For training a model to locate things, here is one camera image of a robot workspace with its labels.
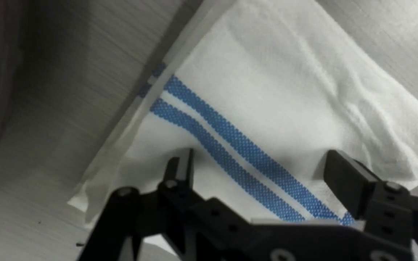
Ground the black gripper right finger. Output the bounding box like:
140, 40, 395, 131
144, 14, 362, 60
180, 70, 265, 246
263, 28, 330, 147
324, 149, 385, 217

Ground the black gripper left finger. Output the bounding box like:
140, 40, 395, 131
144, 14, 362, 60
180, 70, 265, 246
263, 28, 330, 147
159, 147, 195, 192

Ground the white cloth with blue stripes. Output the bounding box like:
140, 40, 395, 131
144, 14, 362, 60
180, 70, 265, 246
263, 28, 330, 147
70, 0, 418, 223

